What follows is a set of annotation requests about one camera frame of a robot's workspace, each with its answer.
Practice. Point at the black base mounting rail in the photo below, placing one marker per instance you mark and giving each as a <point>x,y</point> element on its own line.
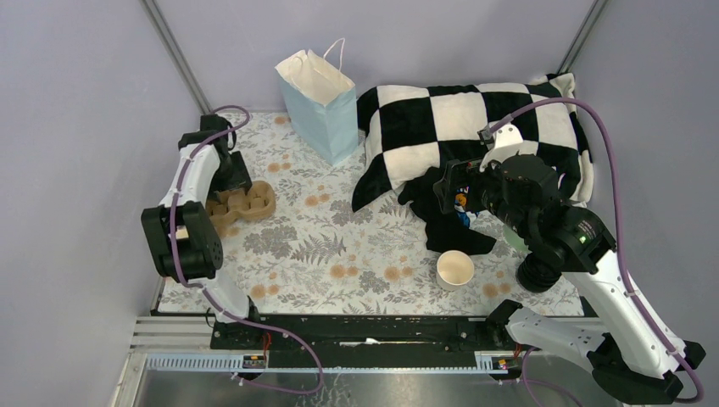
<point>365,341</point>

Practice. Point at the black white checkered pillow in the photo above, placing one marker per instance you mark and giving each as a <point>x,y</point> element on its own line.
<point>410,129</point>

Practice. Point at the floral patterned table mat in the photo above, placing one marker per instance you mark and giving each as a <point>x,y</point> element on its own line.
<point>315,255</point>

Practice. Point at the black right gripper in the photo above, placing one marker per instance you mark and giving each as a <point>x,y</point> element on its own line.
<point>459,171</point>

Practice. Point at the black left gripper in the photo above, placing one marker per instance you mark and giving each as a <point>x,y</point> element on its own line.
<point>238,177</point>

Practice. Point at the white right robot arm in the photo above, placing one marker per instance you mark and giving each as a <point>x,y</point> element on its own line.
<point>636,358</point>

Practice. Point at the single white paper cup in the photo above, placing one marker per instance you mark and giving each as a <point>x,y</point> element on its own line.
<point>454,270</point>

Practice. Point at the black cloth with daisy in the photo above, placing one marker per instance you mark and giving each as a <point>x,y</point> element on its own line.
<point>444,232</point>

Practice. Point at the stack of black lids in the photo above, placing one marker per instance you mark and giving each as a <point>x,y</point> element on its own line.
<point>535,275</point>

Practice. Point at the brown cardboard cup carrier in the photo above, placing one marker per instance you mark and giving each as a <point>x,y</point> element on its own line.
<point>231,206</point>

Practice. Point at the pale green plastic cup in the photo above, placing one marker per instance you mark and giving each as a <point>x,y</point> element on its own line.
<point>514,240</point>

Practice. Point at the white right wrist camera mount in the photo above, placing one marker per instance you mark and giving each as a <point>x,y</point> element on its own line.
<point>501,144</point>

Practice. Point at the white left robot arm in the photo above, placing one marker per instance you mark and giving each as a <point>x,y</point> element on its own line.
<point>182,240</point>

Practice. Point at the light blue paper bag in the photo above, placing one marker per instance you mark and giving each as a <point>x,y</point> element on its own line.
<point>321,101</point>

